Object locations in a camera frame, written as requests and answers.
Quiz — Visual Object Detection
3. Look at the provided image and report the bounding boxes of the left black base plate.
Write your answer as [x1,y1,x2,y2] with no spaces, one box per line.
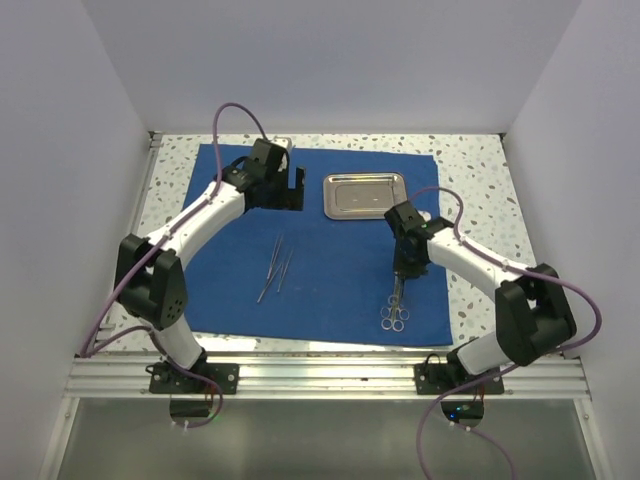
[145,362,240,395]

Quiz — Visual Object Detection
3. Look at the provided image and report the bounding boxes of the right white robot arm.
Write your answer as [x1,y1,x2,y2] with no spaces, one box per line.
[384,201,577,393]

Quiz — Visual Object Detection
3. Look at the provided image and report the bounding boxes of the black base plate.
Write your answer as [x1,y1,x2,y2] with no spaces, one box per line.
[413,361,505,395]
[145,362,240,395]

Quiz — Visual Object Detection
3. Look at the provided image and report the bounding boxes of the steel hemostat forceps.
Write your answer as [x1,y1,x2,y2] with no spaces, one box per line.
[380,276,409,323]

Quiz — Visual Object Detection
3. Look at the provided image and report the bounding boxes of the broad steel tweezers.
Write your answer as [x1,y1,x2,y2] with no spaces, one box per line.
[267,234,284,280]

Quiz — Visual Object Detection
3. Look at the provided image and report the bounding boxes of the fine steel tweezers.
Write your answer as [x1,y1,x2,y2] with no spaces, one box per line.
[277,249,294,292]

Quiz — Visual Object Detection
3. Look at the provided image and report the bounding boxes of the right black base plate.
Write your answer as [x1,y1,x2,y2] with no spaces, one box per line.
[413,361,505,395]

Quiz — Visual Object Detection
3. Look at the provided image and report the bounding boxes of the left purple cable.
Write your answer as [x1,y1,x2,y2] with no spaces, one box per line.
[79,102,271,429]

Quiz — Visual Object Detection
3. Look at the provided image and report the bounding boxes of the stainless steel instrument tray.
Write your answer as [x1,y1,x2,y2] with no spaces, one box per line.
[323,172,408,221]

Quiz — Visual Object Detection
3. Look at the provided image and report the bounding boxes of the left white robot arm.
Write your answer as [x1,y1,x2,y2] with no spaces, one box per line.
[115,137,306,393]

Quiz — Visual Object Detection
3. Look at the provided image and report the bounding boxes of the aluminium mounting rail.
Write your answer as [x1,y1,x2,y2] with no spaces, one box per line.
[64,352,590,400]

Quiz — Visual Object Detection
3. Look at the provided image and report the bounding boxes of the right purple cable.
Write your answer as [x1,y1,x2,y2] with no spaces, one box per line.
[411,186,604,480]

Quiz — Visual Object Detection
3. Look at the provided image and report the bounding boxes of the purple cable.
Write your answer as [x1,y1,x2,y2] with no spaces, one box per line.
[79,102,271,429]
[411,186,604,480]

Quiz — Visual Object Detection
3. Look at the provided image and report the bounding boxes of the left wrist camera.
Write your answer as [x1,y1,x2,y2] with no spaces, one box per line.
[272,137,293,153]

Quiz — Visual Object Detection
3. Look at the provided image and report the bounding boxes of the steel scissors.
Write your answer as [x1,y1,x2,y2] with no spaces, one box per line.
[380,294,406,332]

